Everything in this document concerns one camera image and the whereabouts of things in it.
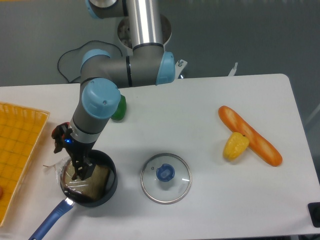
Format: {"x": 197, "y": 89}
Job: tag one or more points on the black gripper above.
{"x": 78, "y": 145}

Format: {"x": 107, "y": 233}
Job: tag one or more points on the toast slice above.
{"x": 89, "y": 190}

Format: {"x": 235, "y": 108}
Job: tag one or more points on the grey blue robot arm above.
{"x": 102, "y": 77}

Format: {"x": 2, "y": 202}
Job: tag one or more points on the red bell pepper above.
{"x": 60, "y": 130}

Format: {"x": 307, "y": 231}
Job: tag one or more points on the yellow woven basket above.
{"x": 20, "y": 130}

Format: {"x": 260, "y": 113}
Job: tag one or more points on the green bell pepper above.
{"x": 121, "y": 110}

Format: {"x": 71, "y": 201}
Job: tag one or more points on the glass lid blue knob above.
{"x": 165, "y": 178}

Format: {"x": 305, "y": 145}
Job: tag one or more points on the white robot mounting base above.
{"x": 179, "y": 68}

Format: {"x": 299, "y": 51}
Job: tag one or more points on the yellow bell pepper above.
{"x": 235, "y": 146}

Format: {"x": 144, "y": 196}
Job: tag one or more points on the orange baguette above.
{"x": 257, "y": 143}

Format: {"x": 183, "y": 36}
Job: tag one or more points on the black device at table corner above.
{"x": 314, "y": 211}

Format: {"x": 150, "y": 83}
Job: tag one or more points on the black pot blue handle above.
{"x": 100, "y": 158}

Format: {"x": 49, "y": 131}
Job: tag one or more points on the white table bracket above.
{"x": 233, "y": 70}

